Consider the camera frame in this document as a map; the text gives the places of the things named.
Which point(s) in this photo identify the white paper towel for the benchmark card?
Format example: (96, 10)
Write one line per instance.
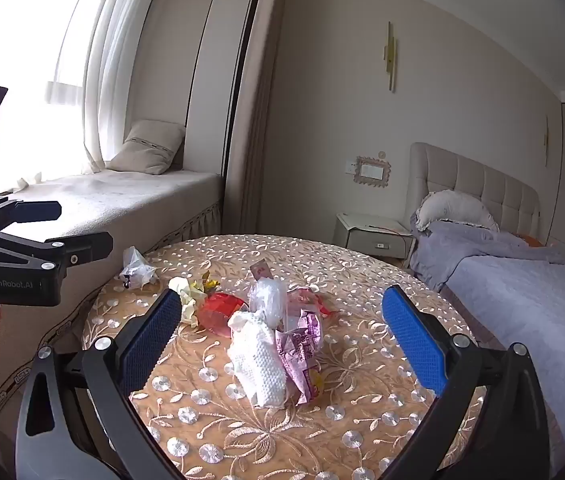
(257, 365)

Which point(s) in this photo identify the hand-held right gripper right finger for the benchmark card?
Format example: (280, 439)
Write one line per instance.
(415, 340)

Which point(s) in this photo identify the white nightstand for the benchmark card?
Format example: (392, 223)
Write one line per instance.
(372, 240)

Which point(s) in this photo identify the pink printed wrapper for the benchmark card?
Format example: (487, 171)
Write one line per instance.
(302, 347)

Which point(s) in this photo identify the white ruffled pillow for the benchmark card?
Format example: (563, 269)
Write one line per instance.
(455, 207)

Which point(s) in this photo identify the red clear plastic wrapper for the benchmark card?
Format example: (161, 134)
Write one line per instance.
(312, 297)

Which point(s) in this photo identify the red orange snack packet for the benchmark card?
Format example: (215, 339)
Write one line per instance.
(220, 312)

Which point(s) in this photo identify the framed wall switch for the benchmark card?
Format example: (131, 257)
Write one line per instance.
(373, 172)

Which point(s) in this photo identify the embroidered round tablecloth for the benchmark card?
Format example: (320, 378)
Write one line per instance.
(262, 435)

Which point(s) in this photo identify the gold wall lamp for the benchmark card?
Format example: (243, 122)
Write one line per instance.
(546, 140)
(391, 57)

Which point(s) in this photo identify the wall socket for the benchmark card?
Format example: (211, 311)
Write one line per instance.
(350, 165)

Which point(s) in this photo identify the beige tufted headboard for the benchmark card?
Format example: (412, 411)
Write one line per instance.
(482, 180)

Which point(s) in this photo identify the orange cloth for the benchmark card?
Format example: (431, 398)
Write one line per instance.
(532, 241)

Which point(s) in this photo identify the beige pillow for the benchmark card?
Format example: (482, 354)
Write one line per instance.
(147, 147)

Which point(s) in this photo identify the large clear plastic bag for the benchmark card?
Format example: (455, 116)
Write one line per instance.
(267, 300)

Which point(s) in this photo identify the sheer white curtain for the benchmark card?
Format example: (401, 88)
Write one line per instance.
(107, 60)

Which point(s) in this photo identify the small crumpled plastic bag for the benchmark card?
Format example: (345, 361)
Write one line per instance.
(135, 267)

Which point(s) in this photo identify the purple blanket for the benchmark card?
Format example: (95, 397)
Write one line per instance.
(512, 285)

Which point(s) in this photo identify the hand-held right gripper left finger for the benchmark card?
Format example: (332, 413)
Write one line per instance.
(155, 340)

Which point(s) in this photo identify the red white sachet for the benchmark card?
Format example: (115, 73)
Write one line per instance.
(262, 270)

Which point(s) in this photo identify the yellow snack wrapper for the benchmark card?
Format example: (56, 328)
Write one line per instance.
(192, 296)

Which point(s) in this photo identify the beige drape curtain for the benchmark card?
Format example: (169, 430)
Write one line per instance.
(257, 135)

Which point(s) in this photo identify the beige window seat cover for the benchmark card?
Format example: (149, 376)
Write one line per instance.
(112, 210)

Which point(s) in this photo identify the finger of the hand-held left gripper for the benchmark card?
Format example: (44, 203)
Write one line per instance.
(87, 247)
(37, 211)

